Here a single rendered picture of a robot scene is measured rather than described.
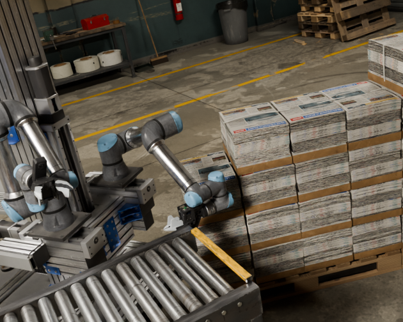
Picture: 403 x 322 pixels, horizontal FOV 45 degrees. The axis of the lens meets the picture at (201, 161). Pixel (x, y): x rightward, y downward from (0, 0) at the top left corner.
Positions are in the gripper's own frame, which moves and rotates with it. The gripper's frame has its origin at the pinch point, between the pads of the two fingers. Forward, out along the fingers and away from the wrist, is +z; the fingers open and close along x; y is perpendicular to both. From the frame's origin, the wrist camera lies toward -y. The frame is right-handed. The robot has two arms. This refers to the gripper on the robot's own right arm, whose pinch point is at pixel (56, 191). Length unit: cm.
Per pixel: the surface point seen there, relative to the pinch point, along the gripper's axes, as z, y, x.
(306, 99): -13, -3, -148
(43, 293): -13.0, 45.1, 7.6
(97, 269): -8.6, 42.1, -14.1
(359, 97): 11, -5, -162
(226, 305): 48, 39, -34
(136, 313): 26, 42, -11
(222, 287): 39, 39, -40
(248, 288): 48, 38, -45
